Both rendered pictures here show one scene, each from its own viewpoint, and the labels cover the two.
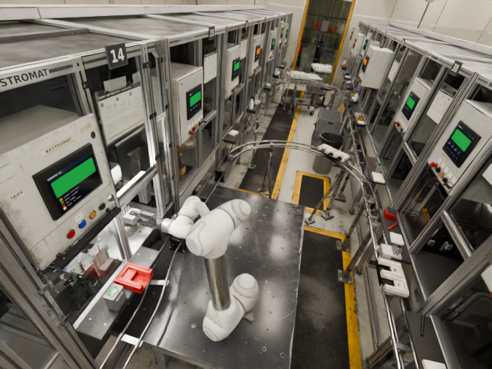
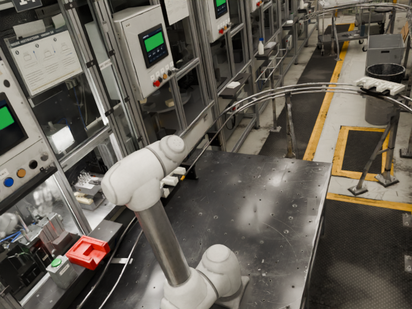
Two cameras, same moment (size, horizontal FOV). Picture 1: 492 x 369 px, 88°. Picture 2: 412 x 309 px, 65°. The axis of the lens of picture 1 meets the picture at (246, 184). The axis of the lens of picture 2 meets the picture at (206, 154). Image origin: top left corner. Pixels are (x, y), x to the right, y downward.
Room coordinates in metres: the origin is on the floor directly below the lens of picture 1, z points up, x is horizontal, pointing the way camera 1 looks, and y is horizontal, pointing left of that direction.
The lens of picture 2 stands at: (-0.03, -0.45, 2.06)
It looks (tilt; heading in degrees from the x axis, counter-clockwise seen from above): 32 degrees down; 21
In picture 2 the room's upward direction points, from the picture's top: 11 degrees counter-clockwise
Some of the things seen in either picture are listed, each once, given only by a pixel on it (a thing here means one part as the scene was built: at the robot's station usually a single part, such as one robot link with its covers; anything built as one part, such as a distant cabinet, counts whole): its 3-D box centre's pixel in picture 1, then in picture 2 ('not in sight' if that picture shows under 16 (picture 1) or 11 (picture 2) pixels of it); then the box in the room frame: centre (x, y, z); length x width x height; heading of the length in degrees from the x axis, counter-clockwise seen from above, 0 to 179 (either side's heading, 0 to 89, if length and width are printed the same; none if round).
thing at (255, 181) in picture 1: (283, 121); (322, 67); (5.64, -0.68, 0.01); 5.85 x 0.59 x 0.01; 170
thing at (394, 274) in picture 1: (389, 271); not in sight; (1.13, -1.06, 0.84); 0.37 x 0.14 x 0.10; 170
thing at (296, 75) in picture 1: (300, 91); (343, 23); (6.54, -1.06, 0.48); 0.88 x 0.56 x 0.96; 98
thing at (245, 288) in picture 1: (244, 291); (219, 268); (0.84, -0.07, 0.85); 0.18 x 0.16 x 0.22; 148
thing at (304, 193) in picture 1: (311, 191); (363, 150); (3.08, -1.00, 0.01); 1.00 x 0.55 x 0.01; 170
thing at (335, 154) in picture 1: (332, 154); (377, 87); (2.75, -0.99, 0.84); 0.37 x 0.14 x 0.10; 48
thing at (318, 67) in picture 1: (318, 82); (371, 5); (7.72, -1.68, 0.48); 0.84 x 0.58 x 0.97; 178
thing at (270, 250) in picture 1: (231, 252); (221, 227); (1.26, 0.04, 0.66); 1.50 x 1.06 x 0.04; 170
